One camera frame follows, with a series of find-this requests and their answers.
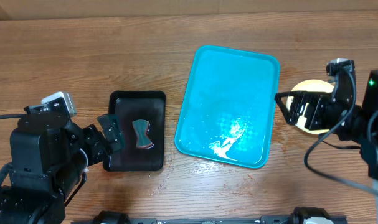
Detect black plastic tray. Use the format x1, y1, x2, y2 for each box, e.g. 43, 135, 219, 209
103, 91, 166, 172

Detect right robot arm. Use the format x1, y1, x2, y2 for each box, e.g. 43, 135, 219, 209
275, 67, 378, 198

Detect yellow-green plate top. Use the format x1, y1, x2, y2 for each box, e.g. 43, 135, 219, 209
291, 79, 334, 136

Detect teal plastic tray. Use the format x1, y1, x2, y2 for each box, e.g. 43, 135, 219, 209
174, 45, 280, 169

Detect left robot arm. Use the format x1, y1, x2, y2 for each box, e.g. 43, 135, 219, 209
0, 113, 124, 223

